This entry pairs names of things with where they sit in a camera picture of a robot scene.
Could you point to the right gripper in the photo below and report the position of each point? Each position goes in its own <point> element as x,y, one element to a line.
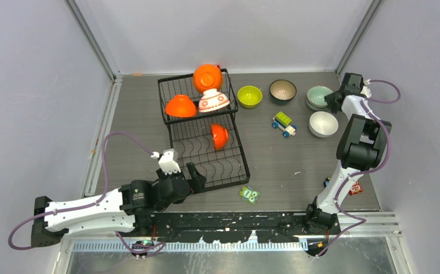
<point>330,99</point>

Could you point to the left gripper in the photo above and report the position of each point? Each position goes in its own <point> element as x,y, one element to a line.
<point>197,179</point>

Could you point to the floral pale green bowl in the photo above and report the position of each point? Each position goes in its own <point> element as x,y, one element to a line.
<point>316,96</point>

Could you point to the pale green ringed bowl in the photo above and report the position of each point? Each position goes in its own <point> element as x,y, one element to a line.
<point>314,108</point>

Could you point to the white ribbed bowl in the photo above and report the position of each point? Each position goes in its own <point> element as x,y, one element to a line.
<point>323,124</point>

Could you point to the black wire dish rack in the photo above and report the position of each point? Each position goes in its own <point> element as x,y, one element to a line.
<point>193,141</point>

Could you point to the yellow green bowl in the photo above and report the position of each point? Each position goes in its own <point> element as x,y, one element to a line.
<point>249,96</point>

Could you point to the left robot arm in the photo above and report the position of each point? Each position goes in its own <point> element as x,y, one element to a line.
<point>123,209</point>

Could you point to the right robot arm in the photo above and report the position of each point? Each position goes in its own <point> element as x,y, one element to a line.
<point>360,150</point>

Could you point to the green owl number tile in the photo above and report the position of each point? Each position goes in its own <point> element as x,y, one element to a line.
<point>249,194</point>

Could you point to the orange bowl lower shelf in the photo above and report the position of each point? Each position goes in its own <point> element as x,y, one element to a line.
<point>220,136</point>

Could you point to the orange bowl shelf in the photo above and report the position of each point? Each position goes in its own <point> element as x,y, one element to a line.
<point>181,106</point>
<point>220,136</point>

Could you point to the orange bowl upper shelf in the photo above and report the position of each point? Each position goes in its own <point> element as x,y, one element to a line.
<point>181,106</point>

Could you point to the toy brick car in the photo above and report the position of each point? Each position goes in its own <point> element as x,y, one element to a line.
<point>284,123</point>

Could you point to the white red patterned bowl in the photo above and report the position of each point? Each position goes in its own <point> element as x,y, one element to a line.
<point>212,100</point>

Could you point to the blue owl number tile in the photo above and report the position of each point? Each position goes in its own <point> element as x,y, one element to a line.
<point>326,182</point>

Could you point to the orange bowl top upright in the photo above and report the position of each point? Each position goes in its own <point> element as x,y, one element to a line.
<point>206,77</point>

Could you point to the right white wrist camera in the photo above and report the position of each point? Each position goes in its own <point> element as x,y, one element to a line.
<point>366,92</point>

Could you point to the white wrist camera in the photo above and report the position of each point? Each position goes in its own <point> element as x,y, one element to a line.
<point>366,92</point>
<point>167,161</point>

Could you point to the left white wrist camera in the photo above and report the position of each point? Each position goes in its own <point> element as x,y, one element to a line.
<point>167,161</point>

